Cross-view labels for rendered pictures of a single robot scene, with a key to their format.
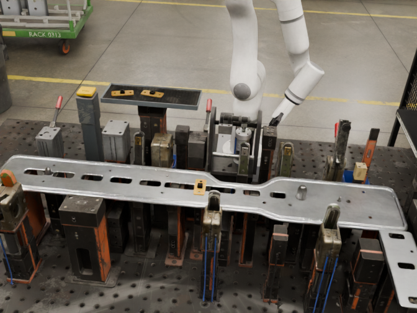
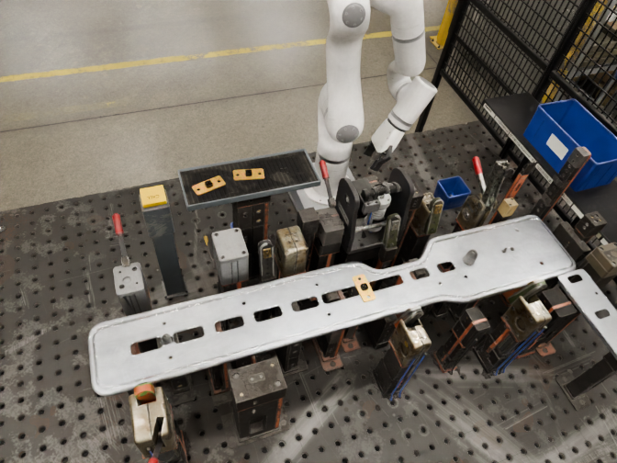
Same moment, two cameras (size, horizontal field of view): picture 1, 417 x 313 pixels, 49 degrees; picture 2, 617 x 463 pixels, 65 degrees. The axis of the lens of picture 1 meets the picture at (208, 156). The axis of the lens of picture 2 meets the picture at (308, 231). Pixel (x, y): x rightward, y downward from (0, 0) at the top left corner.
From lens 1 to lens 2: 0.90 m
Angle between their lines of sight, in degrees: 28
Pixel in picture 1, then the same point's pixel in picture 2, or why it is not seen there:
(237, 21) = (342, 49)
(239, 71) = (343, 110)
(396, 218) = (562, 255)
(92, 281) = (263, 433)
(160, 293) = (342, 411)
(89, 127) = (163, 238)
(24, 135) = (12, 241)
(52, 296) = not seen: outside the picture
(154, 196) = (325, 323)
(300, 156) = not seen: hidden behind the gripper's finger
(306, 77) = (420, 100)
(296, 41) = (416, 62)
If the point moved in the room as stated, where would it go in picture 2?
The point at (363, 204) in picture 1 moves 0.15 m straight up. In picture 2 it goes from (526, 248) to (550, 216)
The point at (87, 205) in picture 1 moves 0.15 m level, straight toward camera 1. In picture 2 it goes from (266, 380) to (311, 431)
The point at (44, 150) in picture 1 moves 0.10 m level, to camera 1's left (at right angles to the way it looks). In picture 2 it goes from (131, 302) to (90, 315)
